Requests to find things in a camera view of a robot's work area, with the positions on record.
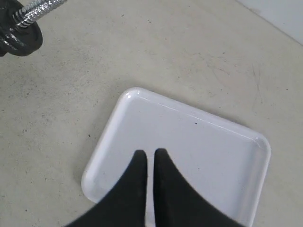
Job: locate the chrome dumbbell bar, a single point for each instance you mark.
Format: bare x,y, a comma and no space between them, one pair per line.
32,12

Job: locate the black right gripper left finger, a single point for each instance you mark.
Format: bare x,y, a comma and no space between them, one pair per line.
124,205

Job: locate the white plastic tray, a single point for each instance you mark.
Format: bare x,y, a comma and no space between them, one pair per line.
225,162

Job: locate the black weight plate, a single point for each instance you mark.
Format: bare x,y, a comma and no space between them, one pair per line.
16,40

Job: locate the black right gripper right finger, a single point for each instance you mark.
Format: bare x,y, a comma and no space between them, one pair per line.
177,203

